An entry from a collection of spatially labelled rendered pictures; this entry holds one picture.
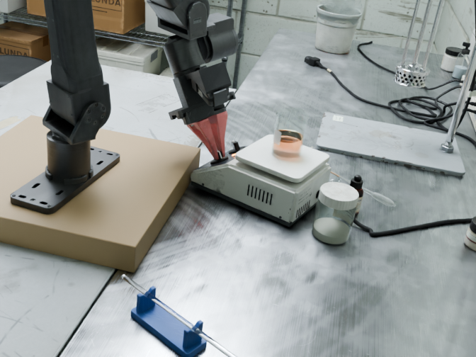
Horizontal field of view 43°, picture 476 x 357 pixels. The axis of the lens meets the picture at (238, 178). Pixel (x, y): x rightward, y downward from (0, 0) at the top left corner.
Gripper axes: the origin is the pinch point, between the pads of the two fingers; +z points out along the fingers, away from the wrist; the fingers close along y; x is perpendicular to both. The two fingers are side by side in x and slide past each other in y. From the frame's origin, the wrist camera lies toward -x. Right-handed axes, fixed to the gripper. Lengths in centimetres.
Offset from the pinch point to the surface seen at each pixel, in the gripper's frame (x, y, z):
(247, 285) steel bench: -21.6, -9.2, 14.8
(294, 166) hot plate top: -10.7, 7.7, 4.7
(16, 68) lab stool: 139, -17, -35
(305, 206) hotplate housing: -10.0, 7.8, 11.7
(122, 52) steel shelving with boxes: 221, 40, -34
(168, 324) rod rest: -27.5, -21.7, 12.6
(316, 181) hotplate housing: -9.9, 11.0, 8.7
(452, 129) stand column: 4, 51, 14
